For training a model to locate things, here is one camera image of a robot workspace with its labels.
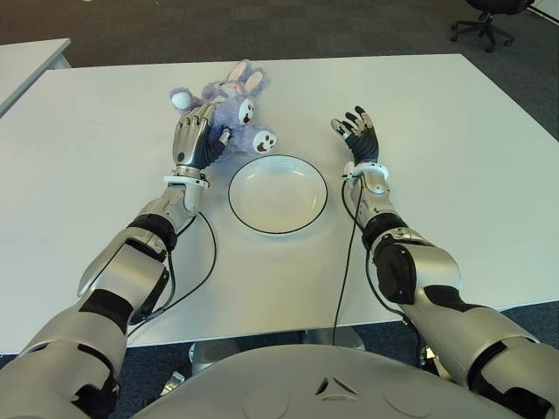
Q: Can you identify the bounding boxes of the grey robot torso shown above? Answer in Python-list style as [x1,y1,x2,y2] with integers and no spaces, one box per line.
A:
[130,343,521,419]

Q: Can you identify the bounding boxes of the grey side table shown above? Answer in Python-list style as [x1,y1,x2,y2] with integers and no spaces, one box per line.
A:
[0,38,72,119]

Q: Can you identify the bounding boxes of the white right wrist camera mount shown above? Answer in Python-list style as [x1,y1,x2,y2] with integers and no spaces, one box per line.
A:
[342,161,389,180]

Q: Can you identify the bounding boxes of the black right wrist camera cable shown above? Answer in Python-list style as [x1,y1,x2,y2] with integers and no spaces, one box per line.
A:
[332,172,363,335]

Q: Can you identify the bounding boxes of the black office chair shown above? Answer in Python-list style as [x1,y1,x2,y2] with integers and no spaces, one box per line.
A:
[449,0,536,53]

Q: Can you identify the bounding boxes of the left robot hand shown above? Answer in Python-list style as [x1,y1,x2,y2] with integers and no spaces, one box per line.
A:
[172,102,233,175]

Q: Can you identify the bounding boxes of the white plate with black rim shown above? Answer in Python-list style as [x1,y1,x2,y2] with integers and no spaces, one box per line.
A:
[227,155,329,237]

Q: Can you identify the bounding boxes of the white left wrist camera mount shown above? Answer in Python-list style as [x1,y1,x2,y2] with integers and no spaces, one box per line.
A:
[162,173,209,188]

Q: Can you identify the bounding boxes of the black forearm cable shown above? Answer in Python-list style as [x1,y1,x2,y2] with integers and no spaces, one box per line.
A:
[342,181,408,319]
[129,248,177,326]

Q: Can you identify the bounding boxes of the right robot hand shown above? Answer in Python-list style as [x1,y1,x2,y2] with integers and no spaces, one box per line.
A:
[330,105,381,166]

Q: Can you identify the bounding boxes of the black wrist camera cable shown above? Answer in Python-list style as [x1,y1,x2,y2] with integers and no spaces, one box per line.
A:
[332,172,363,335]
[125,212,218,338]

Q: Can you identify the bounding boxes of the black right forearm cable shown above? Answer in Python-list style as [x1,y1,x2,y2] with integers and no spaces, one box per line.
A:
[342,181,408,319]

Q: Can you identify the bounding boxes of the black left wrist camera cable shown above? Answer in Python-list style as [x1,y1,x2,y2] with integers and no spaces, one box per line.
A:
[125,212,218,338]

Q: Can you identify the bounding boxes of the black left forearm cable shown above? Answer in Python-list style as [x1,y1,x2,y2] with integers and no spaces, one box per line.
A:
[129,248,177,326]

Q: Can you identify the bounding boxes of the silver metal floor bracket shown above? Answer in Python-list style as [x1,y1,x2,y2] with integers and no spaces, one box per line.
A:
[163,370,189,394]

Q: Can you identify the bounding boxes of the silver table base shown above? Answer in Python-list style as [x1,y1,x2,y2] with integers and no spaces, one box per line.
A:
[188,329,366,376]

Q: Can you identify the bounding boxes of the purple plush bunny doll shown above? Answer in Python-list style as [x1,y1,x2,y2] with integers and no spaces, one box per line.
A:
[169,59,280,156]

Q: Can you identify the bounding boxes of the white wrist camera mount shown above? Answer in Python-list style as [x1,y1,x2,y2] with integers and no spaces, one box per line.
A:
[162,173,209,188]
[342,161,389,180]

